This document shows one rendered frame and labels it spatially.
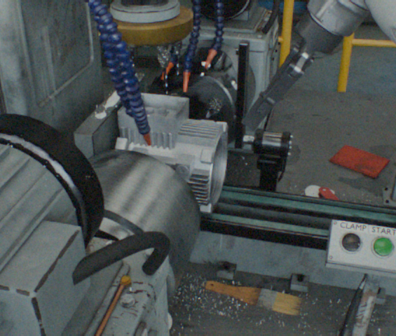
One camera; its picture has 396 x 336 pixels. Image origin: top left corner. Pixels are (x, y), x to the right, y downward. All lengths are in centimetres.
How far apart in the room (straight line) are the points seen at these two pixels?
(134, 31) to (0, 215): 54
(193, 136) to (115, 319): 53
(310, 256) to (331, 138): 68
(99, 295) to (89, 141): 44
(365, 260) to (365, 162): 76
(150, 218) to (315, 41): 38
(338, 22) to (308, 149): 84
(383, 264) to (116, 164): 45
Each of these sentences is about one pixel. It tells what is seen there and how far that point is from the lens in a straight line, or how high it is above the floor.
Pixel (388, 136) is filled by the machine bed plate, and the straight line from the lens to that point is 179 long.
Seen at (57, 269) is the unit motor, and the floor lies 131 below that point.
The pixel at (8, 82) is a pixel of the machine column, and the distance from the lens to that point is 98.
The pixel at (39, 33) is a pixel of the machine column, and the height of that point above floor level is 131.
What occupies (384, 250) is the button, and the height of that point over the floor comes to 107.
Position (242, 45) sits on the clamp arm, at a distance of 111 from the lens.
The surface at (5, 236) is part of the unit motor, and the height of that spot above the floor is 132.
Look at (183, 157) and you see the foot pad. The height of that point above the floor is 108.
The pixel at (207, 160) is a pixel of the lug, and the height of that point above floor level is 108.
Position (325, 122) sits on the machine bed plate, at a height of 80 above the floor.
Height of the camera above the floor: 160
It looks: 32 degrees down
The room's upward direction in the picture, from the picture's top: straight up
